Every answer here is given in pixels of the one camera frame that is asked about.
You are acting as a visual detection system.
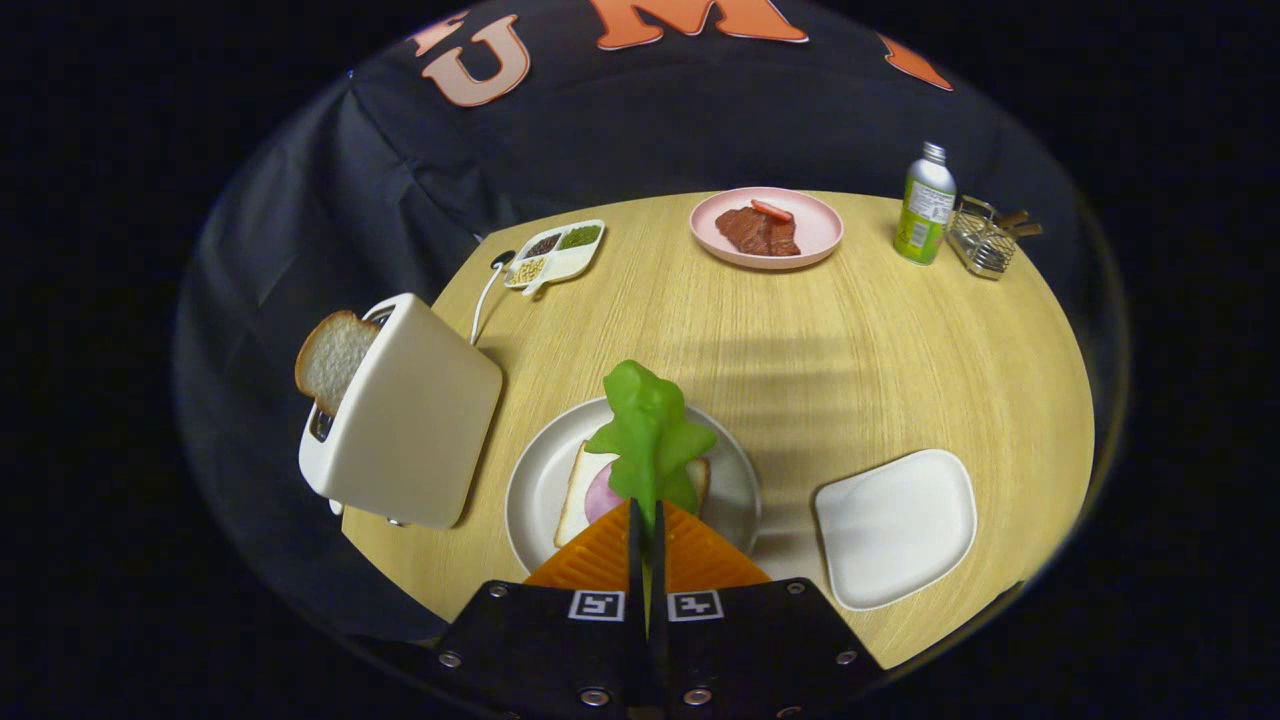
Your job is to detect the green lettuce leaf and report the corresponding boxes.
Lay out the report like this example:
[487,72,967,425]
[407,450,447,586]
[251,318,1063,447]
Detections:
[585,360,718,531]

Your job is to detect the green label metal bottle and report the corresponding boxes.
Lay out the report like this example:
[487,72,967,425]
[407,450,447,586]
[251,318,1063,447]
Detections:
[893,141,958,266]

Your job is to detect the brown meat slices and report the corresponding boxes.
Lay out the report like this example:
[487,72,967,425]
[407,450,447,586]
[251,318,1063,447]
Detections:
[714,205,801,258]

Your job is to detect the round white plate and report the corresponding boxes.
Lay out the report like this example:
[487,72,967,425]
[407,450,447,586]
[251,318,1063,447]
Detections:
[505,397,763,576]

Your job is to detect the white toaster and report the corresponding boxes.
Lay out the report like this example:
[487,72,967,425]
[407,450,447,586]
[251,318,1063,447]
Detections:
[298,292,504,530]

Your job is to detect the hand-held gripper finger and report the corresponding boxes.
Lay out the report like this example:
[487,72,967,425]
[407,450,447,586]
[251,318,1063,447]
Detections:
[648,498,886,720]
[432,498,649,720]

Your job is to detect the toasted bread slice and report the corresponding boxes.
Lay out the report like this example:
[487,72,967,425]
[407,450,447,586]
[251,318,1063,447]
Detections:
[295,310,383,417]

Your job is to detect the white toaster cable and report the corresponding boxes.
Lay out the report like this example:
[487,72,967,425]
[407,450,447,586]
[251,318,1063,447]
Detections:
[470,250,516,346]

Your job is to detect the white sandwich bread slice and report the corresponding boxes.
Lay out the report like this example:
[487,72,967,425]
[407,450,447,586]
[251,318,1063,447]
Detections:
[554,442,711,549]

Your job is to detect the pink ham slice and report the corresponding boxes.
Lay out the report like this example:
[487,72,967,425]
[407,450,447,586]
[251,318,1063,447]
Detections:
[585,462,641,526]

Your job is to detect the divided white condiment dish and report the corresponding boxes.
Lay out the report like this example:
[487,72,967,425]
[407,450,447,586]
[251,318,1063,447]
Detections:
[503,219,607,298]

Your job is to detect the pink round plate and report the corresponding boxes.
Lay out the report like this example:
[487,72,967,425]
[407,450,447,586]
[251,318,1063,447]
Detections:
[689,187,844,271]

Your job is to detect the small wire basket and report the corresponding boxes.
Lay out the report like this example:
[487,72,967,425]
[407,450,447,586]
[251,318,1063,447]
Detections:
[946,195,1021,281]

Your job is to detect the square white plate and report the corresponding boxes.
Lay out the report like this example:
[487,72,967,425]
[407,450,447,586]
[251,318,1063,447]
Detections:
[813,449,979,612]

